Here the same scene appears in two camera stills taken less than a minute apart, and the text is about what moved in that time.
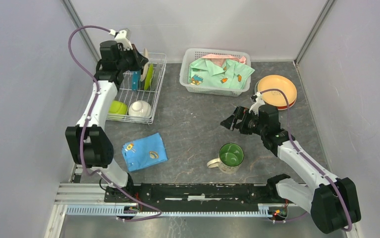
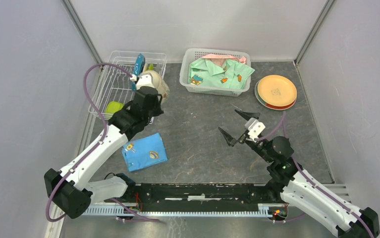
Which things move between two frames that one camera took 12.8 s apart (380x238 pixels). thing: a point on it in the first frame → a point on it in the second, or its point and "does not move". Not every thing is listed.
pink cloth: x=219 y=60 does not move
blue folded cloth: x=144 y=152 does not move
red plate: x=286 y=107 does not move
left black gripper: x=139 y=61 → x=158 y=110
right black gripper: x=242 y=113 → x=231 y=141
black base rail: x=206 y=197 does not move
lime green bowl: x=118 y=107 does not move
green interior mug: x=231 y=157 → x=161 y=87
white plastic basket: x=190 y=53 does not move
